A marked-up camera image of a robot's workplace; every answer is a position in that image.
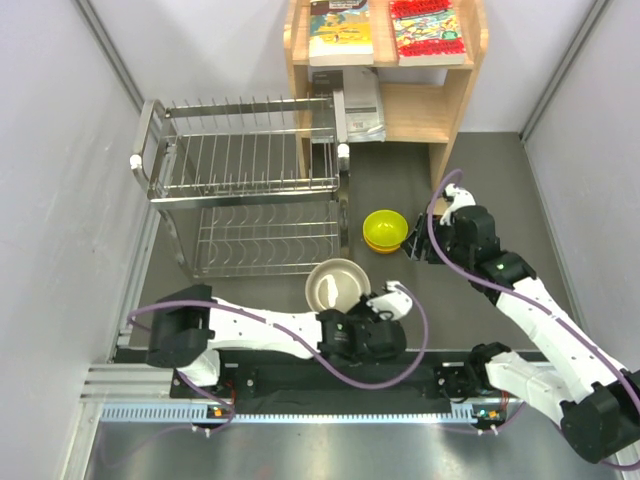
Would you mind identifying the cream ceramic bowl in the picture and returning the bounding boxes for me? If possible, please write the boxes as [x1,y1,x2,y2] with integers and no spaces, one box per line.
[305,258,371,313]

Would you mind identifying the steel two-tier dish rack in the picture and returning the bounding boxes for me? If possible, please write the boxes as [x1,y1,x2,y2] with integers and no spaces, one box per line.
[129,90,350,280]

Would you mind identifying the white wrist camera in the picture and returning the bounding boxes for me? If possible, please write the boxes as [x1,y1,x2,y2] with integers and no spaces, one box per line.
[439,183,476,226]
[366,280,413,321]

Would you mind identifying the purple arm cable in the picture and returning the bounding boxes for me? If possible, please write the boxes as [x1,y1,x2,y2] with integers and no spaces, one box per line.
[126,282,430,436]
[426,168,640,471]

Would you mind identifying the red colourful cover book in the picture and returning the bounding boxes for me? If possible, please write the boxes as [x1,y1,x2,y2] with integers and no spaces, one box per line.
[389,1,466,67]

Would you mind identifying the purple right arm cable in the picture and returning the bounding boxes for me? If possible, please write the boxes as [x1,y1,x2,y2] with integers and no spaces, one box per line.
[426,168,640,471]

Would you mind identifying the orange bowl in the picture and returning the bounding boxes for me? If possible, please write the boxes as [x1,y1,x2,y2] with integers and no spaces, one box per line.
[364,237,400,255]

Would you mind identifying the yellow blue cover book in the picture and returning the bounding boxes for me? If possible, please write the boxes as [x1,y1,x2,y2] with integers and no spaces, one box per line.
[308,0,374,67]

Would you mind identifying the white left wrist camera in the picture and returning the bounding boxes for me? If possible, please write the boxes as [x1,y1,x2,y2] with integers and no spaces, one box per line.
[366,280,413,321]

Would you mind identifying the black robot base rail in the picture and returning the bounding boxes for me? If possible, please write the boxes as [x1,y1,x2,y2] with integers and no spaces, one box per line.
[169,347,556,416]

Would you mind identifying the lime green bowl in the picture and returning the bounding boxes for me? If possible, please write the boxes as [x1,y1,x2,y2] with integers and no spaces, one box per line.
[362,209,409,247]

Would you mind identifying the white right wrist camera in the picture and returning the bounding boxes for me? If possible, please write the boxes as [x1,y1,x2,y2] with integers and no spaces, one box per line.
[439,183,476,226]

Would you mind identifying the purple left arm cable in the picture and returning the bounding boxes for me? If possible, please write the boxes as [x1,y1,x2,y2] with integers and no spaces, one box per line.
[126,282,430,436]

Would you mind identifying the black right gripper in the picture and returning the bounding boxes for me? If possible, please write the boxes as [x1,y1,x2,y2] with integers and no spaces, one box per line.
[401,213,474,269]

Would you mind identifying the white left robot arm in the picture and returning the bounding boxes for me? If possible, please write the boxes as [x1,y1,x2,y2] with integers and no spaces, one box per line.
[146,281,413,397]

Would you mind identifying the wooden shelf unit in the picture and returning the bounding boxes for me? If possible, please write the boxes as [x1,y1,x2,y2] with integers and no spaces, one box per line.
[283,0,489,186]

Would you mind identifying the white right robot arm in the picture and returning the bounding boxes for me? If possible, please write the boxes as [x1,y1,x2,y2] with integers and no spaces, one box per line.
[402,205,639,463]

